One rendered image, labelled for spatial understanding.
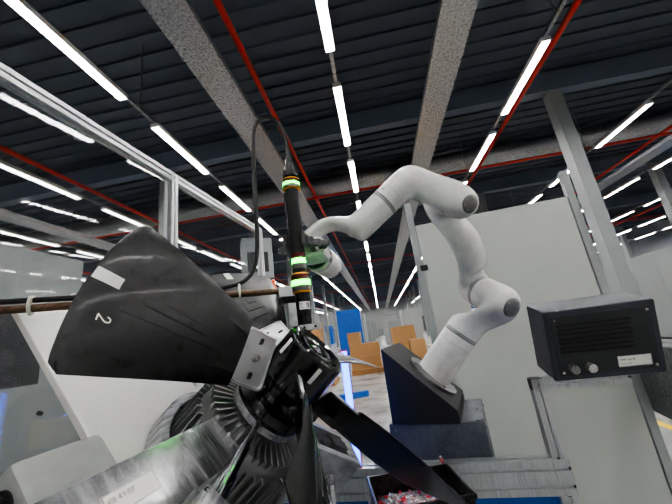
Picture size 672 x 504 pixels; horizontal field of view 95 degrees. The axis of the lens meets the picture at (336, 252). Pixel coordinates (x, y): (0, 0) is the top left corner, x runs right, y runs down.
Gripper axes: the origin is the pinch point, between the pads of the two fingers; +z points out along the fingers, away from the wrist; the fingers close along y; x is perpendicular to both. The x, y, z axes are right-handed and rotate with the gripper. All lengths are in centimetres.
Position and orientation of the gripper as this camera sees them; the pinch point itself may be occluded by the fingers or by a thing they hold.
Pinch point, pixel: (296, 241)
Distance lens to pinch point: 73.4
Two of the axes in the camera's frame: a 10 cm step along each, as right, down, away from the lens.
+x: -1.3, -9.6, 2.6
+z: -2.3, -2.3, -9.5
